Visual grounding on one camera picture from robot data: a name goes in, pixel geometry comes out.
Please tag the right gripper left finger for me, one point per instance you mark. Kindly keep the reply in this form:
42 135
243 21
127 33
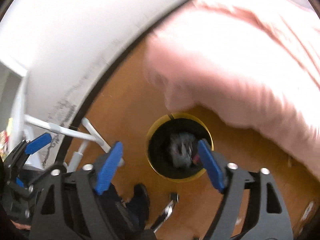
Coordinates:
68 208

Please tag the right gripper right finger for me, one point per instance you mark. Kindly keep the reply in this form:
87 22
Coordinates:
252 206

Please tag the chrome chair base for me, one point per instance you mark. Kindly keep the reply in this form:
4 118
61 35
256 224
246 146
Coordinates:
166 212

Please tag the pink bed blanket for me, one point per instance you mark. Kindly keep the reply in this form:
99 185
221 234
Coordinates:
255 63

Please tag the trash inside bin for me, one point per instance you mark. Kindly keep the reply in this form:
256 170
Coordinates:
183 150

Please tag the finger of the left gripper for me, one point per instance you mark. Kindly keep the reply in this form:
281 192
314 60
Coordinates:
38 143

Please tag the black round trash bin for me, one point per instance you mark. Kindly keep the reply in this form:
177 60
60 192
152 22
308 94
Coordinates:
158 142

